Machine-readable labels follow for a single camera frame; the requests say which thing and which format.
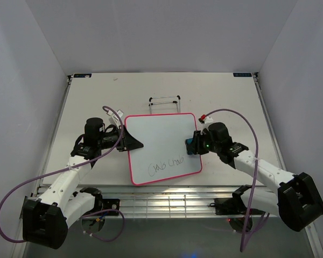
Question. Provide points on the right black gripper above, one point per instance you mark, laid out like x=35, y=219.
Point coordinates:
x=198, y=138

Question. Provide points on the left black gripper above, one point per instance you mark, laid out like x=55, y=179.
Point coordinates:
x=127, y=142

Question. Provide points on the blue bone-shaped eraser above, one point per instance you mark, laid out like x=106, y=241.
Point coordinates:
x=190, y=146

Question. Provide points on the pink framed whiteboard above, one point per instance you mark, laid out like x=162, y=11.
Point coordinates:
x=163, y=155

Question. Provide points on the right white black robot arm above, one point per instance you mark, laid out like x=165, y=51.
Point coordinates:
x=292, y=197

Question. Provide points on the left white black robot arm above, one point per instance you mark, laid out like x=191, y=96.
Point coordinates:
x=46, y=220

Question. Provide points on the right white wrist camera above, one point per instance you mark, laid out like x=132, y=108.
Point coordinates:
x=205, y=121

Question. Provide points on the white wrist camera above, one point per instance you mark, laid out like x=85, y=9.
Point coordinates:
x=114, y=118
x=205, y=121

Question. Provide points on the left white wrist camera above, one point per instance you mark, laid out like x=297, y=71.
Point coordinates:
x=114, y=118

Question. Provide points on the black wire whiteboard stand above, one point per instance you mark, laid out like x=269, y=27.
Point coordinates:
x=176, y=100

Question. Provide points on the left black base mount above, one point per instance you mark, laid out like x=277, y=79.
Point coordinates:
x=110, y=206

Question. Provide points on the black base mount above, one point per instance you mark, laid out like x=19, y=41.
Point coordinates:
x=110, y=206
x=228, y=206

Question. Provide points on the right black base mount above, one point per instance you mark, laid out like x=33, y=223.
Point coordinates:
x=228, y=206

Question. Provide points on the aluminium rail frame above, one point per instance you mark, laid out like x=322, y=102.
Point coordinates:
x=148, y=202

